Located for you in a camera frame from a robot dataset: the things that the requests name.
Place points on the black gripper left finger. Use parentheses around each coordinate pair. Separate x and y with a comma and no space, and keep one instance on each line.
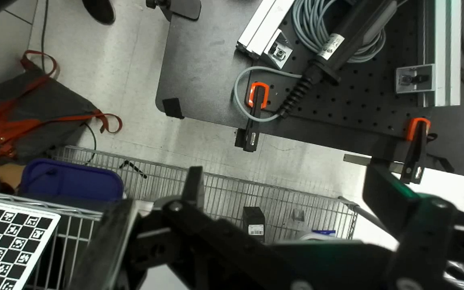
(109,242)

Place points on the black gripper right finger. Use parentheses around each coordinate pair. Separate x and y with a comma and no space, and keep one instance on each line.
(425,242)

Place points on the dark blue plastic container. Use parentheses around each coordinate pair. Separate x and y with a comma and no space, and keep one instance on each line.
(71,179)

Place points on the black allen key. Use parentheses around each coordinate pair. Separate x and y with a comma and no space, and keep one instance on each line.
(134,170)

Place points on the orange black bar clamp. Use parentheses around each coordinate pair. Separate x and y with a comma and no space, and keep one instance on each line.
(254,107)
(415,146)

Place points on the black white calibration checkerboard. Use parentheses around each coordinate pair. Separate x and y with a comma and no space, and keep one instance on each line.
(6,242)

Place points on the small black labelled box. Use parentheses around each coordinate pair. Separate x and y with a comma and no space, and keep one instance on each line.
(253,220)

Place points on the long aluminium extrusion bar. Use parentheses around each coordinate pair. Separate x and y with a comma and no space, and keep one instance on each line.
(444,49)

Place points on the black perforated breadboard table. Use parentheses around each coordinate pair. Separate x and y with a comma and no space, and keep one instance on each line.
(209,59)

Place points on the black chair base foot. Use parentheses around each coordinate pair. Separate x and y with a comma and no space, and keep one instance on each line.
(98,10)
(180,7)

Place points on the short aluminium extrusion bar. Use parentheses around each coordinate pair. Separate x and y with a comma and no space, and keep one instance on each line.
(264,30)

